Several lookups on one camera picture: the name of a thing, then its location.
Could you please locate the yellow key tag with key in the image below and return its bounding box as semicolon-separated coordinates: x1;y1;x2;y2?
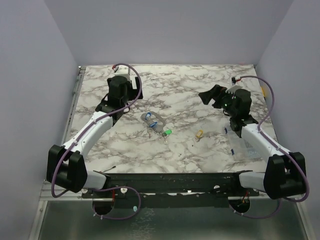
195;130;204;142

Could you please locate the metal key holder plate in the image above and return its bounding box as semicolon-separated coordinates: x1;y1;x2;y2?
140;111;166;134

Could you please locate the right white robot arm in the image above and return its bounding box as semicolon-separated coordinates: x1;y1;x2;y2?
198;84;307;200

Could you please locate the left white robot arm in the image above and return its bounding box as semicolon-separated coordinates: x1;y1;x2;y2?
46;75;143;198

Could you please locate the clear plastic bag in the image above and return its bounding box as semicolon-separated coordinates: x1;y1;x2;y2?
224;124;261;161

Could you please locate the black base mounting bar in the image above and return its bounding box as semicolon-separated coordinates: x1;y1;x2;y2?
81;172;258;209

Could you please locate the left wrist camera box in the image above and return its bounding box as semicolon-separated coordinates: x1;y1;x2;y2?
113;65;131;77

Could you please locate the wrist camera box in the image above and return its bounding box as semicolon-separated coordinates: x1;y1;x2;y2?
113;65;131;77
226;77;242;93

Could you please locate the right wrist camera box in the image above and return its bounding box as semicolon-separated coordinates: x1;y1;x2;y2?
226;77;242;93

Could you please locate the left aluminium rail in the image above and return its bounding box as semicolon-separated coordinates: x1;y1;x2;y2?
61;66;87;147

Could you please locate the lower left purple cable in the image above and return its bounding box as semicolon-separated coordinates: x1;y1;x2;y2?
92;186;142;222

